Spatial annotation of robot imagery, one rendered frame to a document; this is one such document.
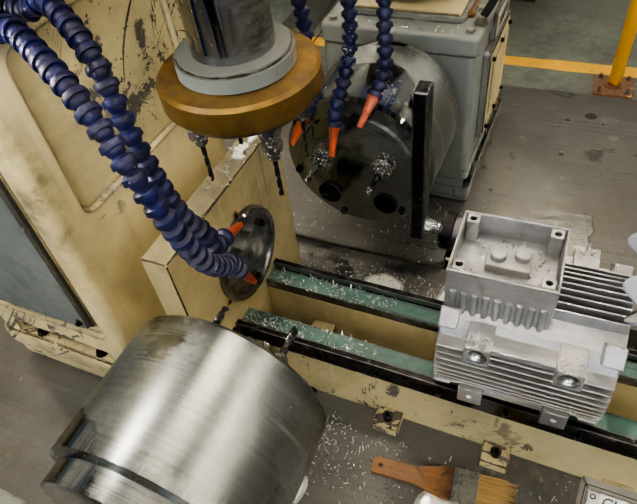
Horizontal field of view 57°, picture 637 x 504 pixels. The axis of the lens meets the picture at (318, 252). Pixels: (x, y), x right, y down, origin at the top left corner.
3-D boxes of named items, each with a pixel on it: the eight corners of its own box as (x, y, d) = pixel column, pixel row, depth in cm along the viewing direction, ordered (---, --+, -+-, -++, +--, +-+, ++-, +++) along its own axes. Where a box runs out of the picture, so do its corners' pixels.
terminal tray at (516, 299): (442, 310, 71) (445, 271, 65) (462, 248, 77) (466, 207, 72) (547, 336, 67) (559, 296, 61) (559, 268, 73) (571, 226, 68)
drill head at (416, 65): (277, 237, 104) (251, 118, 86) (359, 108, 129) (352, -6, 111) (414, 270, 96) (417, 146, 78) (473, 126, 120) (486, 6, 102)
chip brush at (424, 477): (368, 481, 85) (367, 479, 84) (376, 449, 88) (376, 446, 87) (516, 521, 79) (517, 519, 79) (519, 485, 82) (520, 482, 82)
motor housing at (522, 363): (428, 403, 79) (434, 319, 65) (460, 297, 91) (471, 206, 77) (588, 450, 73) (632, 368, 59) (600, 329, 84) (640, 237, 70)
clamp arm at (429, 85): (405, 237, 90) (407, 91, 72) (411, 224, 92) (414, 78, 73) (428, 242, 89) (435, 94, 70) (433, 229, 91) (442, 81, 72)
